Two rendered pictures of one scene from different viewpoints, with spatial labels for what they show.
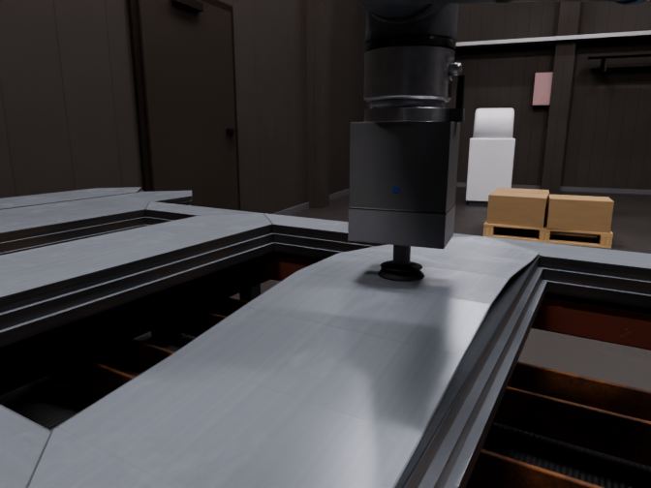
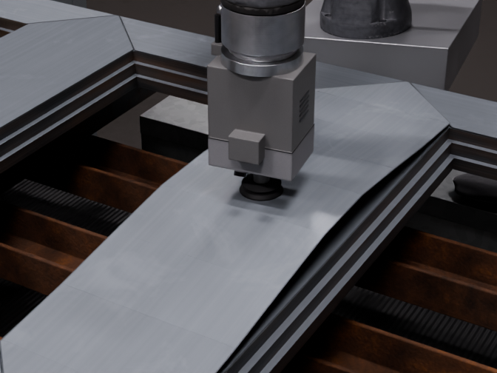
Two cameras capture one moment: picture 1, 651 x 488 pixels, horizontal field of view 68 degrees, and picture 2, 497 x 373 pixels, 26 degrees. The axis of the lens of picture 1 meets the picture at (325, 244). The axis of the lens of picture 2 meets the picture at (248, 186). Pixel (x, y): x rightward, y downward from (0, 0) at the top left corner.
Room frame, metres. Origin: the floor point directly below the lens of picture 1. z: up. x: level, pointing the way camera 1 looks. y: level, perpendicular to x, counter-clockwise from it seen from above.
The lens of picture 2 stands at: (1.34, -0.08, 1.43)
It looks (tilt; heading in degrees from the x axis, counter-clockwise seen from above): 30 degrees down; 180
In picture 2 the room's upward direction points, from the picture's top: straight up
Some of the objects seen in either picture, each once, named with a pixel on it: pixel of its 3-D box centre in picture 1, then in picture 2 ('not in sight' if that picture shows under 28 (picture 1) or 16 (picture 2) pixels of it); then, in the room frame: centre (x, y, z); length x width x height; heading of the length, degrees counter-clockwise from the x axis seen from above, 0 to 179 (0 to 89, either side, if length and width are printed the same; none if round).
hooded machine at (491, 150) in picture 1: (490, 156); not in sight; (7.12, -2.41, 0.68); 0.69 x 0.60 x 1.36; 161
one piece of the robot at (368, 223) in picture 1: (410, 173); (254, 108); (0.44, -0.08, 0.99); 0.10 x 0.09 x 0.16; 158
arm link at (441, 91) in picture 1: (412, 81); (259, 24); (0.43, -0.07, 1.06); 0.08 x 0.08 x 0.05
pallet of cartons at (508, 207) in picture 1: (546, 214); not in sight; (4.81, -2.24, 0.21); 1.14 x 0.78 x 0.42; 67
